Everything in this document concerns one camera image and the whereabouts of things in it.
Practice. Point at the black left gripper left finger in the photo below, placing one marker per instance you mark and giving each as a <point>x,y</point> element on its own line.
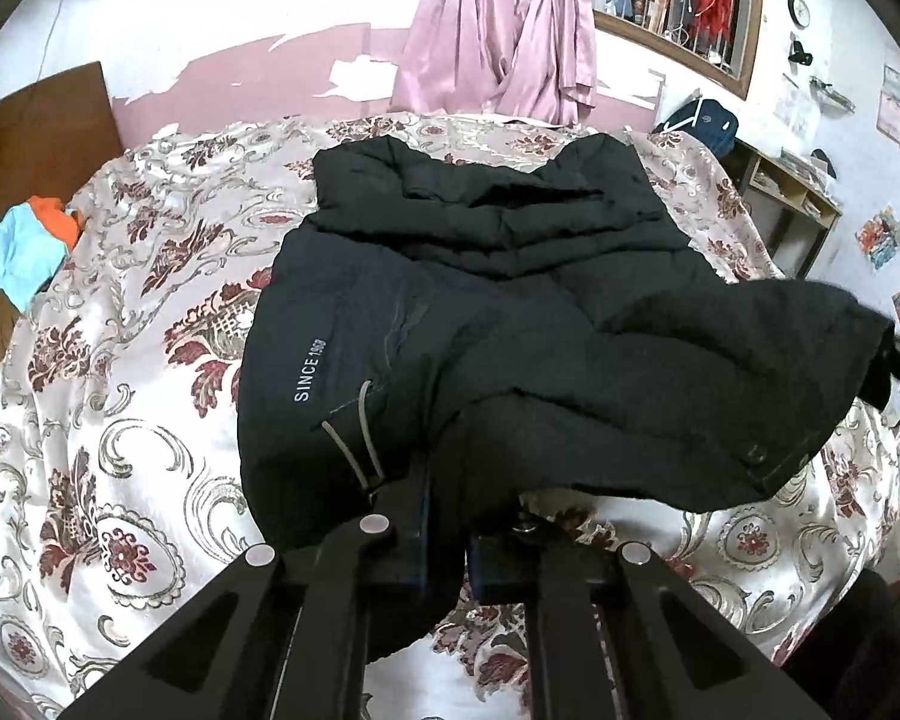
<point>274,635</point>

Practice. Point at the pink curtain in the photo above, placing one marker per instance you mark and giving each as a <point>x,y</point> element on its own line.
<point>534,59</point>

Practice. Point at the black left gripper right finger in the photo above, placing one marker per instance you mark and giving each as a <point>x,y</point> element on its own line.
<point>617,634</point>

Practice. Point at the floral bedspread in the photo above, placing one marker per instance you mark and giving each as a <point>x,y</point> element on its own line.
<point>119,491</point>

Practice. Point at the blue backpack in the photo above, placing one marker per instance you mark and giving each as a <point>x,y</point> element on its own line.
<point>706,120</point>

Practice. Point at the black jacket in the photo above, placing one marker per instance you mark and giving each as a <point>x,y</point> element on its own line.
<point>510,332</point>

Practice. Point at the round wall clock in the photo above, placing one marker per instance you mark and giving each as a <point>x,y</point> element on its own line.
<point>799,12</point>

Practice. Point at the wooden shelf desk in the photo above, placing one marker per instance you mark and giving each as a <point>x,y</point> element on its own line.
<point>793,216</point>

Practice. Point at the blue orange folded clothes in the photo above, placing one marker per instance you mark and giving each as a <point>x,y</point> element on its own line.
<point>35,238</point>

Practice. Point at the brown wooden headboard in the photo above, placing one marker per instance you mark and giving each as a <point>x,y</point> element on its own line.
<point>53,136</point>

